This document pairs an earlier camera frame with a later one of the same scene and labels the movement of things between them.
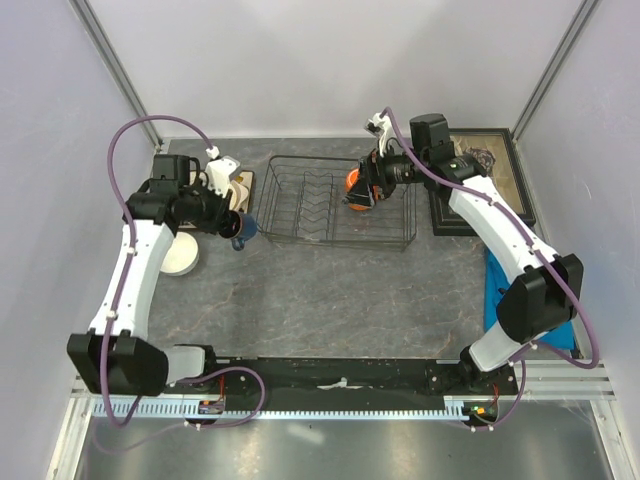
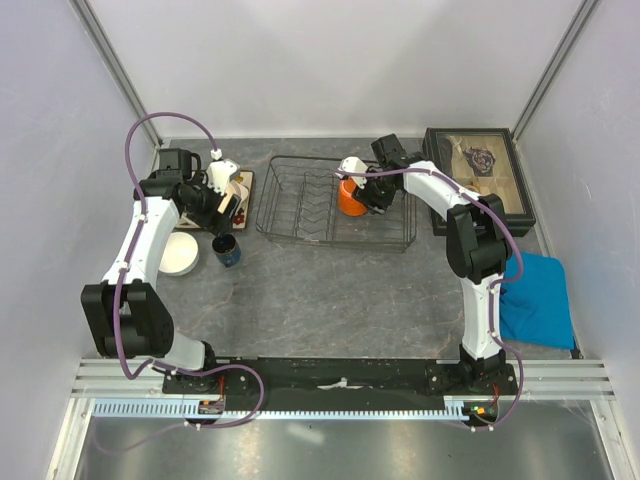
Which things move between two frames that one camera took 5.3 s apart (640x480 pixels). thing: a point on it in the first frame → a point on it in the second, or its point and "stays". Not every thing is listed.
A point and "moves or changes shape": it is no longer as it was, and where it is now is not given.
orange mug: [350, 180] moves or changes shape
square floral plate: [247, 177] stays
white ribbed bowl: [182, 256] stays
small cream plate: [237, 195] stays
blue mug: [248, 230] → [226, 249]
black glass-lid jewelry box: [496, 154] stays
